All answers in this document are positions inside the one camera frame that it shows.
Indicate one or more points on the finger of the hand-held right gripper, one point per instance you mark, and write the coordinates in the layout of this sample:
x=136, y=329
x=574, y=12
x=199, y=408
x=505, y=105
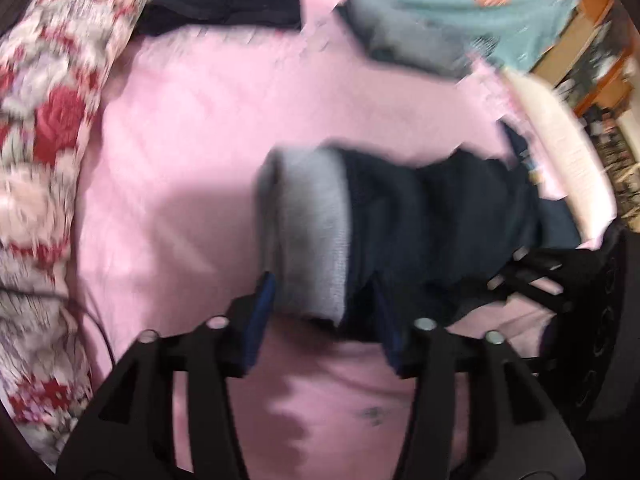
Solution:
x=542, y=262
x=530, y=292

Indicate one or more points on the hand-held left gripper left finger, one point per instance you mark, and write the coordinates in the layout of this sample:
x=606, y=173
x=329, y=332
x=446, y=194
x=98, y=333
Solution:
x=262, y=305

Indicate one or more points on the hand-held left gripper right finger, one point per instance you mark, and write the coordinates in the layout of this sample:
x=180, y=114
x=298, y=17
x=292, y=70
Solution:
x=389, y=332

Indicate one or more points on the dark navy pants grey lining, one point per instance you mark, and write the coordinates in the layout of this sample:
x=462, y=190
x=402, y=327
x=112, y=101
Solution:
x=400, y=210

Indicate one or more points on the white mattress edge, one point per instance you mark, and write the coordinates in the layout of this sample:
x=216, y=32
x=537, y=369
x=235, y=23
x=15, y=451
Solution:
x=565, y=135

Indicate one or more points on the pink bed sheet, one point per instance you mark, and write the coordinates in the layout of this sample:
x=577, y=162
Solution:
x=200, y=160

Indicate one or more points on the wooden shelf with clutter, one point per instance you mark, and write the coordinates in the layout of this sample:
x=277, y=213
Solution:
x=595, y=45

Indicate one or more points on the grey folded garment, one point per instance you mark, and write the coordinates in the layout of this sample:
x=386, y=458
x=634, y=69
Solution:
x=400, y=35

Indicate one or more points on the dark navy folded garment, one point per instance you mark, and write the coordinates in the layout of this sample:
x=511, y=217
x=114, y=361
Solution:
x=220, y=0

